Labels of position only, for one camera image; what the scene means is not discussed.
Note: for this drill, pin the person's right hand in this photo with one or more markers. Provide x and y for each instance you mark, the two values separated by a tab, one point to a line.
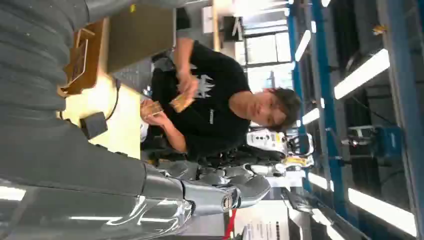
187	84

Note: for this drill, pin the person's left hand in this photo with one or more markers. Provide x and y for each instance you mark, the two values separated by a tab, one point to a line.
155	117

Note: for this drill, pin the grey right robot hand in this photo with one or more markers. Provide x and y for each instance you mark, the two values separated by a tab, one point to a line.
82	185

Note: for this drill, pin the person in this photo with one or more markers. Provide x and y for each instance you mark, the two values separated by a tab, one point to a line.
212	112

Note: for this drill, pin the black power adapter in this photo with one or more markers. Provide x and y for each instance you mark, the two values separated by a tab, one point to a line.
94	125

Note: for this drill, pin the brown partition board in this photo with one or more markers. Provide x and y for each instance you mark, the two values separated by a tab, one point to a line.
140	36

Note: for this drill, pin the black box with white mark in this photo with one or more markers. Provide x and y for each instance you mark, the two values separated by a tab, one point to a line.
233	29

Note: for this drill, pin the wooden card box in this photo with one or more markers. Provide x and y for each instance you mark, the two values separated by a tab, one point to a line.
84	59

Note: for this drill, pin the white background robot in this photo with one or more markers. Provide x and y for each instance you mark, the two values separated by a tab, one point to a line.
275	145

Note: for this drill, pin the blue steel beam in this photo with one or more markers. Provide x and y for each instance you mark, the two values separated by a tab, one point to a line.
295	66
329	109

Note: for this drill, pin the long ceiling light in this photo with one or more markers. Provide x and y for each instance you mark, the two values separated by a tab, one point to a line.
381	212
311	116
302	45
319	181
362	73

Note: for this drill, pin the ribbed grey right arm sleeve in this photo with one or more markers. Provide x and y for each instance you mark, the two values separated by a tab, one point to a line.
30	56

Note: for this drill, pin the white printed notice sheet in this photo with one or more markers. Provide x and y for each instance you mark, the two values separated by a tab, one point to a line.
261	222

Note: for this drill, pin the wooden post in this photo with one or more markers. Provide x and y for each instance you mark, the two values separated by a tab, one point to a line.
216	26

